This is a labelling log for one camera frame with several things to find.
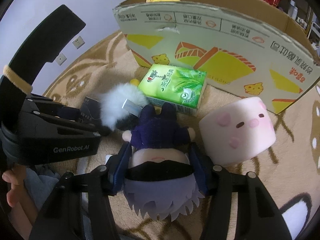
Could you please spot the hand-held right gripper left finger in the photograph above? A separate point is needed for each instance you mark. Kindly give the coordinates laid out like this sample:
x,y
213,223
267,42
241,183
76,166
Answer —
x,y
120,171

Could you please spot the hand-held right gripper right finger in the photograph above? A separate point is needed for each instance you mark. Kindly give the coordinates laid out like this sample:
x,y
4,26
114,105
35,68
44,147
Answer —
x,y
197,170

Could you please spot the small black box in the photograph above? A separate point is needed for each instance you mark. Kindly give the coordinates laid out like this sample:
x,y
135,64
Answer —
x,y
90,105

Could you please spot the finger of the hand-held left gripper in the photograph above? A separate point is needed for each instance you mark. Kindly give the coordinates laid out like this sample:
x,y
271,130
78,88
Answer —
x,y
60,111
80,125

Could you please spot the person's left hand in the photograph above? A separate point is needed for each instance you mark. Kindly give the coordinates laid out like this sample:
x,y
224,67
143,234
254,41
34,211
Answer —
x,y
15,195

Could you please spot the white trolley cart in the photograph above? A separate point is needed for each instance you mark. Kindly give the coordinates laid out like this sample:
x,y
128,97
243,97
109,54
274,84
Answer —
x,y
315,31

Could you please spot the green tissue pack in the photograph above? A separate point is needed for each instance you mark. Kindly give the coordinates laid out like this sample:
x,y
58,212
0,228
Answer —
x,y
172,87

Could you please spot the small yellow ball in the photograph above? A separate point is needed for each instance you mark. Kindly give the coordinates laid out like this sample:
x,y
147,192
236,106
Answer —
x,y
135,81

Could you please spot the white fluffy plush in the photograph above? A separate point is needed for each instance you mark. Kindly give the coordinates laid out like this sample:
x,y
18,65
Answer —
x,y
112,105

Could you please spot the light blue cloth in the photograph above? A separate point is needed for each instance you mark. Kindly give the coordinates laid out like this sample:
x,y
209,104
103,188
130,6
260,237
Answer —
x,y
40,185

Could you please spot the pink marshmallow plush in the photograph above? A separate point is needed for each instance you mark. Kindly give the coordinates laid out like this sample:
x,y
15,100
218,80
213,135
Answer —
x,y
237,135

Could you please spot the tan hair band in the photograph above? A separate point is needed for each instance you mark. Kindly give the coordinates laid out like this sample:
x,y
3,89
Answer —
x,y
17,78

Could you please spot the white wall plate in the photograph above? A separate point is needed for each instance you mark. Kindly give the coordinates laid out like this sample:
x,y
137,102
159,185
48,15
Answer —
x,y
60,59

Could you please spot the row of small cosmetic bottles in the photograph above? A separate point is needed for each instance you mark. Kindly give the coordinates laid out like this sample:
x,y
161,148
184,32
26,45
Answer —
x,y
295,11

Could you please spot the printed cardboard box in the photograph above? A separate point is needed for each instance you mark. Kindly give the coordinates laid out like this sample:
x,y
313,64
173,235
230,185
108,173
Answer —
x,y
225,42

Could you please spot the beige flower-pattern rug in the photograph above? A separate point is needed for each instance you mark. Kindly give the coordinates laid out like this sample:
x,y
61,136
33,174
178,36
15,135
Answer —
x,y
105,62

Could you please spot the wooden shelf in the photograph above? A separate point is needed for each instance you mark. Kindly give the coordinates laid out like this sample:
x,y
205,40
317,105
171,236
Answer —
x,y
310,17

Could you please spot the purple-clothed plush doll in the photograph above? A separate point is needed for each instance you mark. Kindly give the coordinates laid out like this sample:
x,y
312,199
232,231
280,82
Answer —
x,y
160,135

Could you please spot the white wall socket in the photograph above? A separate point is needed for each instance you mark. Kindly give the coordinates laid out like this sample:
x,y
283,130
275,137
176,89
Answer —
x,y
78,42

